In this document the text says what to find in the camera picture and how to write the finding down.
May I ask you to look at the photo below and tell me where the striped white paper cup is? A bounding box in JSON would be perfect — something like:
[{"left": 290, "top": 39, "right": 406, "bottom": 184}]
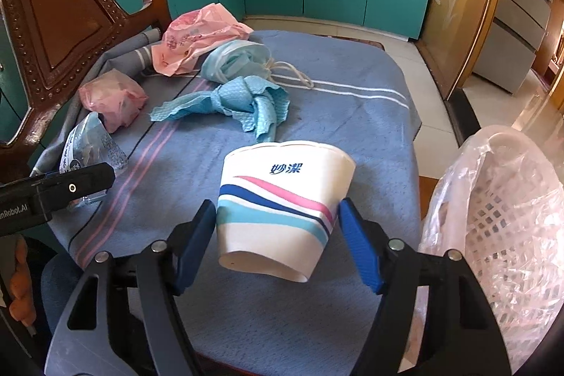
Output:
[{"left": 215, "top": 141, "right": 357, "bottom": 284}]

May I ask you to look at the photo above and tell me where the clear packet with black label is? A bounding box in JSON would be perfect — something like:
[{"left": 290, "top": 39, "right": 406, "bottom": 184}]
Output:
[{"left": 59, "top": 111, "right": 129, "bottom": 206}]

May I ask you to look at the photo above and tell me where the small crumpled pink bag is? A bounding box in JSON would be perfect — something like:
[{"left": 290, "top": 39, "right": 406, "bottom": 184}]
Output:
[{"left": 78, "top": 68, "right": 149, "bottom": 134}]

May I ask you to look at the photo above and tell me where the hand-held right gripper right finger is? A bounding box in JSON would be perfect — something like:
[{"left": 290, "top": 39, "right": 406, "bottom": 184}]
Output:
[{"left": 337, "top": 197, "right": 514, "bottom": 376}]

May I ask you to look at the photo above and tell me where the blue textured cleaning cloth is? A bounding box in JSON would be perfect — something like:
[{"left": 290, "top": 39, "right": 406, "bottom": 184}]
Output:
[{"left": 149, "top": 75, "right": 292, "bottom": 144}]

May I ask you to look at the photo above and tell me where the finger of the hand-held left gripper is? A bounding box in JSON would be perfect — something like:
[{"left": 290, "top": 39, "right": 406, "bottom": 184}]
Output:
[{"left": 31, "top": 162, "right": 117, "bottom": 213}]

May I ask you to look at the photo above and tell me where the large pink plastic bag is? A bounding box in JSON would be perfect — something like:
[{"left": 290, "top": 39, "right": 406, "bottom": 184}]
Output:
[{"left": 151, "top": 3, "right": 255, "bottom": 78}]

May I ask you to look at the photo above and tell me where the wooden framed glass door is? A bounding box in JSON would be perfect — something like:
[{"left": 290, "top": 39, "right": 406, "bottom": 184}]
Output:
[{"left": 416, "top": 0, "right": 508, "bottom": 102}]

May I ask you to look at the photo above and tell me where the white basket with plastic liner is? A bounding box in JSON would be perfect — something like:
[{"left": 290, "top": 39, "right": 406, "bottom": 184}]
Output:
[{"left": 418, "top": 125, "right": 564, "bottom": 376}]

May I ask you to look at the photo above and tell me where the carved wooden chair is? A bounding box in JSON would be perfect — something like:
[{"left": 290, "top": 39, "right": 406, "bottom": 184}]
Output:
[{"left": 0, "top": 0, "right": 441, "bottom": 223}]

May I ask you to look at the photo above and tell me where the blue striped table cloth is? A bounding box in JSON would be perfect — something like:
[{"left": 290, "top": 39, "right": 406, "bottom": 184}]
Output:
[{"left": 30, "top": 27, "right": 422, "bottom": 376}]

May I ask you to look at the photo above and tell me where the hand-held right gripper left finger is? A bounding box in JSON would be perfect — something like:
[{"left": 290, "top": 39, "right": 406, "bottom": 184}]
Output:
[{"left": 44, "top": 199, "right": 217, "bottom": 376}]

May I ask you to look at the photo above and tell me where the blue face mask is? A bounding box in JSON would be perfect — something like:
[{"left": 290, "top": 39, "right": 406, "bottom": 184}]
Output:
[{"left": 200, "top": 41, "right": 315, "bottom": 92}]

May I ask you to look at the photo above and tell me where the person's left hand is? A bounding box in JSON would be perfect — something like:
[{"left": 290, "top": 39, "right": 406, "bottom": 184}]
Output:
[{"left": 9, "top": 232, "right": 37, "bottom": 326}]

